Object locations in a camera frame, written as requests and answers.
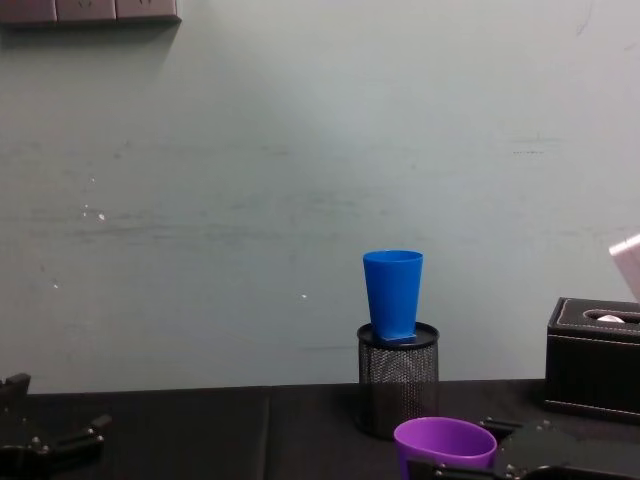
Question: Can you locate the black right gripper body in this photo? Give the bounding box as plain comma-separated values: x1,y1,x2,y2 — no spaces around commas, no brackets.
492,418,640,480

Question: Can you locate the purple plastic cup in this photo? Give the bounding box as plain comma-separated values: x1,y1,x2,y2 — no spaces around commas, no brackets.
393,417,499,480

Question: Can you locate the black leather tissue box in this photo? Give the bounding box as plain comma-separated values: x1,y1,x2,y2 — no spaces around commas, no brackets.
543,296,640,426

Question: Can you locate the black mesh pen holder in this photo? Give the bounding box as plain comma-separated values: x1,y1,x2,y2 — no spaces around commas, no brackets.
356,321,442,442

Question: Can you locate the black table cloth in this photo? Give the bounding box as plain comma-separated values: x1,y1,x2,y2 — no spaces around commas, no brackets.
0,378,640,480

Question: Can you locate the blue plastic cup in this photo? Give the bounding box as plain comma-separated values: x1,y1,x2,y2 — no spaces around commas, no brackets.
362,249,424,347

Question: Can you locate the pale pinkish white box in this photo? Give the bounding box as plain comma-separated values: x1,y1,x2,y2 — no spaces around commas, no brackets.
608,232,640,304

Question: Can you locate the grey wall socket panel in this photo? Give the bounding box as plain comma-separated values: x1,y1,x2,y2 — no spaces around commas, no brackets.
0,0,183,24

